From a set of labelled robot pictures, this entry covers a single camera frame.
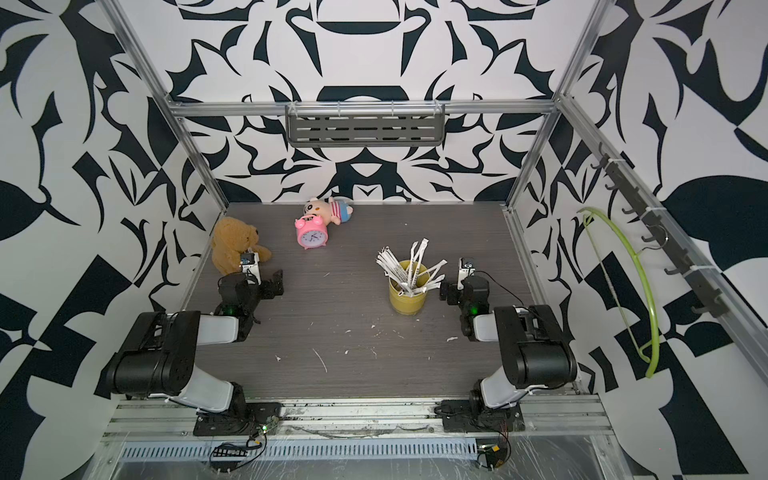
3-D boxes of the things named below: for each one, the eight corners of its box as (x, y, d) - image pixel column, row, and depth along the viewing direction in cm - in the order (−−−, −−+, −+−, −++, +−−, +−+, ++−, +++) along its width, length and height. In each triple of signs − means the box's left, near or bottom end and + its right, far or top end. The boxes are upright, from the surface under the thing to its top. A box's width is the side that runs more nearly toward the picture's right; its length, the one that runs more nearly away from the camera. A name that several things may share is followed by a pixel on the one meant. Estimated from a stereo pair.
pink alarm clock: (299, 249, 108) (292, 229, 100) (303, 232, 113) (297, 212, 105) (326, 249, 108) (321, 229, 100) (329, 233, 113) (324, 212, 105)
